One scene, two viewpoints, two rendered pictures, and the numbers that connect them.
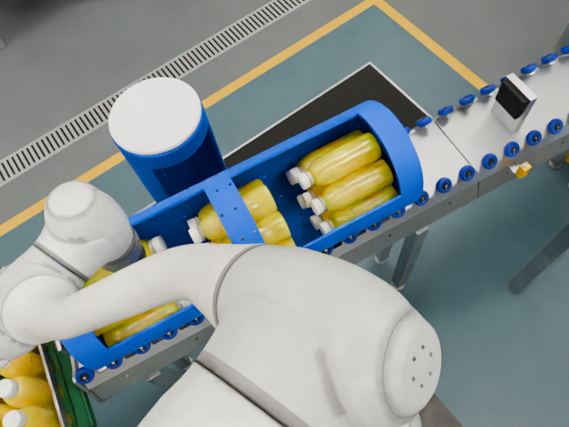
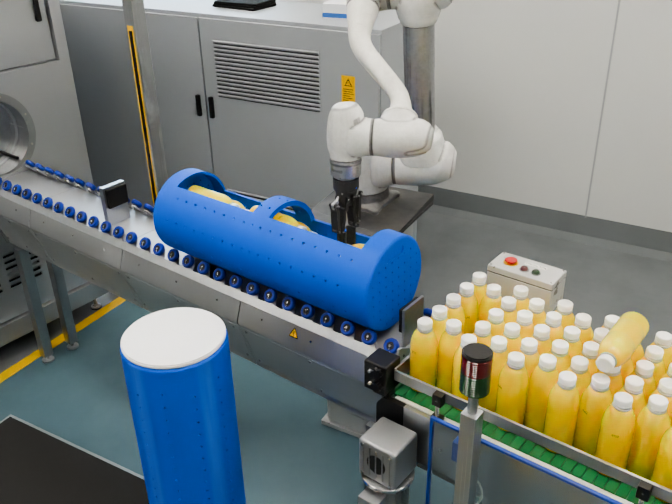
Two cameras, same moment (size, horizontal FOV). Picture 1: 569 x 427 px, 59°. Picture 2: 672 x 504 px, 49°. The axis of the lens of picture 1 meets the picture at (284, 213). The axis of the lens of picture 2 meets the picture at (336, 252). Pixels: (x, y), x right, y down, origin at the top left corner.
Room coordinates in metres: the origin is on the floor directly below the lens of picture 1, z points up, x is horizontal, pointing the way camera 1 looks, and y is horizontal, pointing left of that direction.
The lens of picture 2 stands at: (1.53, 1.91, 2.14)
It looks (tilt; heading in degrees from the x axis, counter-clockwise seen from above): 28 degrees down; 236
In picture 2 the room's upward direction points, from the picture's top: 1 degrees counter-clockwise
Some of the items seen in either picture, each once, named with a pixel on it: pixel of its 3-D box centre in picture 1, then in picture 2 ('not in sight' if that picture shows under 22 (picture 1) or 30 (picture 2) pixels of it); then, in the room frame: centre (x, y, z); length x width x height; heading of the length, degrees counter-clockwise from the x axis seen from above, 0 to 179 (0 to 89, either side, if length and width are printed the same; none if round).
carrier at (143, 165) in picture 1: (192, 187); (192, 460); (0.98, 0.32, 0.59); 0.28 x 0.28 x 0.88
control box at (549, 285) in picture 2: not in sight; (525, 281); (0.04, 0.70, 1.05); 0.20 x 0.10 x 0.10; 107
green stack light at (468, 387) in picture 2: not in sight; (475, 380); (0.61, 1.06, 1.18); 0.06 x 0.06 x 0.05
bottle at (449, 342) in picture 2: not in sight; (451, 358); (0.41, 0.79, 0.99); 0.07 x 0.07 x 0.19
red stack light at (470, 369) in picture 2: not in sight; (476, 362); (0.61, 1.06, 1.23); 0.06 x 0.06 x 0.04
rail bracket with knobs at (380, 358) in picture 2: not in sight; (383, 372); (0.56, 0.69, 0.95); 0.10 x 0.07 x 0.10; 17
